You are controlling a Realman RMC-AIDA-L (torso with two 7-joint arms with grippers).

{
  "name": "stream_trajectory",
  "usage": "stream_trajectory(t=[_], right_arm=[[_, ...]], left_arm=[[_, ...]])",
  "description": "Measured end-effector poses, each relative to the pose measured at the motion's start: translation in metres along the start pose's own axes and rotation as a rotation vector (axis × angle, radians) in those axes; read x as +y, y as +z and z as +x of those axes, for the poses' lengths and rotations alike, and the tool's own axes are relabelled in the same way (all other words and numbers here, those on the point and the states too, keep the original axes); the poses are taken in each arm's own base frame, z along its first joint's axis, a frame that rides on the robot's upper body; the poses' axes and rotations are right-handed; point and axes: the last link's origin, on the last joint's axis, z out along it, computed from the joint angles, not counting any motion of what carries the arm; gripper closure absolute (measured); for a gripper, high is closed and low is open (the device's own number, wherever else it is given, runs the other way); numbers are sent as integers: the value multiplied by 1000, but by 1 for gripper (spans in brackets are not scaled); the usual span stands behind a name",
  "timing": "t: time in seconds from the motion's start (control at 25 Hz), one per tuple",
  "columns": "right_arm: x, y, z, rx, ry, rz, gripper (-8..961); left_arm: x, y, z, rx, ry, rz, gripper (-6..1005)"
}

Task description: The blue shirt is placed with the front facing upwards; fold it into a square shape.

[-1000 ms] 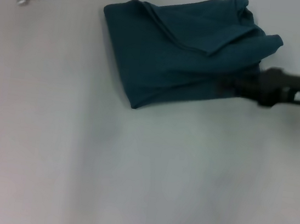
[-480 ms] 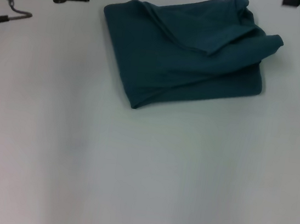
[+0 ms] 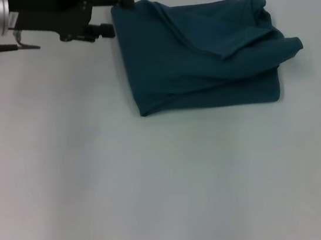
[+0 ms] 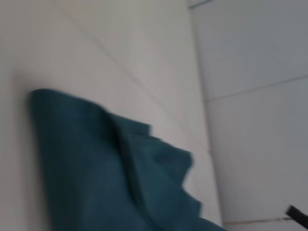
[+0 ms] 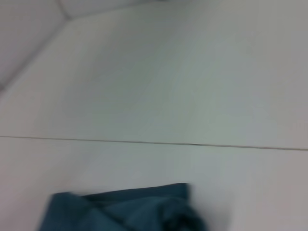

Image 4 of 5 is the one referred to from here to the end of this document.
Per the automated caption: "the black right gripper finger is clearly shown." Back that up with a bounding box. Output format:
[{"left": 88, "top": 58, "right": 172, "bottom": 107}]
[{"left": 284, "top": 205, "right": 308, "bottom": 229}]

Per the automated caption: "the teal t-shirt with beige print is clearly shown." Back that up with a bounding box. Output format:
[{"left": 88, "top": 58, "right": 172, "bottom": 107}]
[{"left": 29, "top": 88, "right": 229, "bottom": 231}]

